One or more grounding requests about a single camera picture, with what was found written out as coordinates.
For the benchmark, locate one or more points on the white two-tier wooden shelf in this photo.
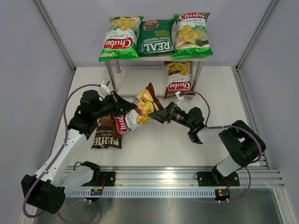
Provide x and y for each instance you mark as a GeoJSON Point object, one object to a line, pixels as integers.
{"type": "Point", "coordinates": [128, 81]}

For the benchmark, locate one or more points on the dark green Real chips bag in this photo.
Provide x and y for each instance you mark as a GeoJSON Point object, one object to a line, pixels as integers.
{"type": "Point", "coordinates": [155, 38]}

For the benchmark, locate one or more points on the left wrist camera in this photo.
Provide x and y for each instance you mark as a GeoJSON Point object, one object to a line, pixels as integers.
{"type": "Point", "coordinates": [105, 85]}

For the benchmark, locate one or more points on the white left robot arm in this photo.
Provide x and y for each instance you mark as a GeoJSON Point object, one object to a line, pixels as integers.
{"type": "Point", "coordinates": [48, 188]}

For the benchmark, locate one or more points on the green Chuba cassava chips bag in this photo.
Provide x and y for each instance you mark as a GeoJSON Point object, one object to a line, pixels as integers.
{"type": "Point", "coordinates": [121, 39]}

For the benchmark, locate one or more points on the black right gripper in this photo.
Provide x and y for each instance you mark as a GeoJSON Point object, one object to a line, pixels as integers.
{"type": "Point", "coordinates": [159, 115]}

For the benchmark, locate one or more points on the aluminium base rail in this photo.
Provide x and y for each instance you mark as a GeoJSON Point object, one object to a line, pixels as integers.
{"type": "Point", "coordinates": [135, 177]}

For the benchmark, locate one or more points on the brown Kettle sea salt bag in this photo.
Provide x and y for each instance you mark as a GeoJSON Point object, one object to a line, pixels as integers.
{"type": "Point", "coordinates": [104, 134]}

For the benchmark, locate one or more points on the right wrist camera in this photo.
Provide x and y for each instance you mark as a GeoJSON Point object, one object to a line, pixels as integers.
{"type": "Point", "coordinates": [180, 97]}

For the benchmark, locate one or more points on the brown Chuba cassava chips bag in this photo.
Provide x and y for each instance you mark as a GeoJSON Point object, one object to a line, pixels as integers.
{"type": "Point", "coordinates": [178, 78]}

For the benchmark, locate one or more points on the green Chuba seaweed chips bag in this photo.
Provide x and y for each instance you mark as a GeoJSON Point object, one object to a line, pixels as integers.
{"type": "Point", "coordinates": [191, 37]}

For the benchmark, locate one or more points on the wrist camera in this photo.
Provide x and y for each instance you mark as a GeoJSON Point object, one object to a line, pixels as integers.
{"type": "Point", "coordinates": [180, 97]}
{"type": "Point", "coordinates": [105, 85]}

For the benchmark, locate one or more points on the white slotted cable duct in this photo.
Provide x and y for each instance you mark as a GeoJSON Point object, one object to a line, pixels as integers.
{"type": "Point", "coordinates": [143, 193]}

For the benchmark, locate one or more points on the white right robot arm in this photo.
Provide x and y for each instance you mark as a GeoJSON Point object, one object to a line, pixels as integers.
{"type": "Point", "coordinates": [241, 142]}

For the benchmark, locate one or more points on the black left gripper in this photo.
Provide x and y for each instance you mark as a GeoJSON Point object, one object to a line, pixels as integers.
{"type": "Point", "coordinates": [123, 105]}

